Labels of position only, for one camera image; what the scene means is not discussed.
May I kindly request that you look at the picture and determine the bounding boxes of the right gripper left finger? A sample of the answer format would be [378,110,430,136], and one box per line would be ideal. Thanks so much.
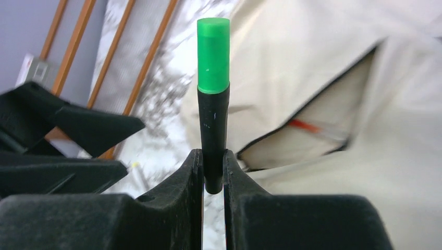
[1,149,203,249]

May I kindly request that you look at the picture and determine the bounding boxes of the white red small box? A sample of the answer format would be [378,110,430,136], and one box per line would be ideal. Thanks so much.
[15,53,59,90]

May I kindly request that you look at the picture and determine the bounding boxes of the red clear pen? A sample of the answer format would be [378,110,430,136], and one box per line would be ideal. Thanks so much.
[288,119,350,142]

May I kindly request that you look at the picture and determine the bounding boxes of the beige canvas backpack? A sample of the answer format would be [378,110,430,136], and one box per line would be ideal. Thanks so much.
[180,1,441,249]

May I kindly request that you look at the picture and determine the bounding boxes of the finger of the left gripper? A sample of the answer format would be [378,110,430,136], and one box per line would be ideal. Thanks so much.
[1,152,128,198]
[1,82,145,157]

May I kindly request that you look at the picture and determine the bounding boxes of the white yellow marker pen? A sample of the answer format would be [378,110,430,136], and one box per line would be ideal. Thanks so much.
[131,162,150,192]

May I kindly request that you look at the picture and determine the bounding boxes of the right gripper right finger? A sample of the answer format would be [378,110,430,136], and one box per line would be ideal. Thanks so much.
[223,150,392,249]

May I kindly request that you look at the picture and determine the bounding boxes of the orange wooden shelf rack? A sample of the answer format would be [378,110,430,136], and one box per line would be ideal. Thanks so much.
[39,0,180,160]

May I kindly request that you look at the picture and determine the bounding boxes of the green black highlighter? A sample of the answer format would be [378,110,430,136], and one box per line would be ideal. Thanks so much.
[197,18,230,194]

